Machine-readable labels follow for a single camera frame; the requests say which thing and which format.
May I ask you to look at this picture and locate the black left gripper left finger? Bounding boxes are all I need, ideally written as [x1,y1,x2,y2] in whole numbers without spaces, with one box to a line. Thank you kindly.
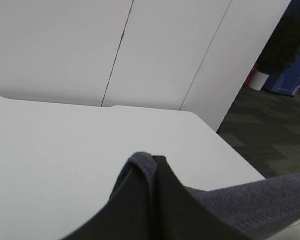
[64,169,150,240]

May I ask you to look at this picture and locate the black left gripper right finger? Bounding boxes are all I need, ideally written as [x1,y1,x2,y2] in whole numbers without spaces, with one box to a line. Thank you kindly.
[153,156,249,240]

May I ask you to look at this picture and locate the dark blue towel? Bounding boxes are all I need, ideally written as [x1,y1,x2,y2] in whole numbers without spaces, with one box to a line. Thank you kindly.
[109,151,300,236]

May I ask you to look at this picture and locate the red fire extinguisher cabinet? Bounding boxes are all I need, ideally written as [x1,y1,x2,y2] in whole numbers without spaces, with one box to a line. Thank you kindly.
[242,63,259,88]

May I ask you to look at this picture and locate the blue display stand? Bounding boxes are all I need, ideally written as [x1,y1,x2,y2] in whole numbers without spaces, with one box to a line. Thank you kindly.
[262,0,300,97]

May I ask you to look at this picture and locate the potted plant white pot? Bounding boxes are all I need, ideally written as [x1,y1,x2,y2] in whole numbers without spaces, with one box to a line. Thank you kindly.
[247,14,300,91]

